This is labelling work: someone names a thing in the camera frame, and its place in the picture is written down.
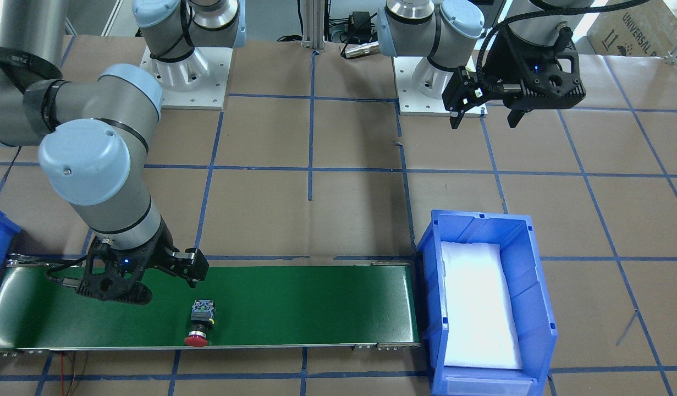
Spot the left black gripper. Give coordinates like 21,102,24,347
442,26,586,130

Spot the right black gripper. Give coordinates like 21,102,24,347
76,221,208,304

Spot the red emergency stop button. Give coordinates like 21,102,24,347
183,299,217,348

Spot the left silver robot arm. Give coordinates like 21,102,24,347
376,1,591,129

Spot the green conveyor belt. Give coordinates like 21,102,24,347
0,264,420,353

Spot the silver metal cylinder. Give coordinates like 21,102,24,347
343,42,381,59

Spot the black power adapter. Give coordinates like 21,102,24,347
348,11,372,35

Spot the cardboard box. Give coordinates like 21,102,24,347
587,1,677,56

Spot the blue source bin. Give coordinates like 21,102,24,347
417,210,558,395

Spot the white foam pad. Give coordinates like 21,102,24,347
441,241,524,370

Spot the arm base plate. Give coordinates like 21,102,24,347
393,55,488,117
139,47,234,111

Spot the red conveyor wire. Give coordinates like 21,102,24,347
58,352,78,396

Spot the black braided cable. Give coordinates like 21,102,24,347
476,0,652,100

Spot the aluminium frame post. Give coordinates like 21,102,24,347
298,1,328,53

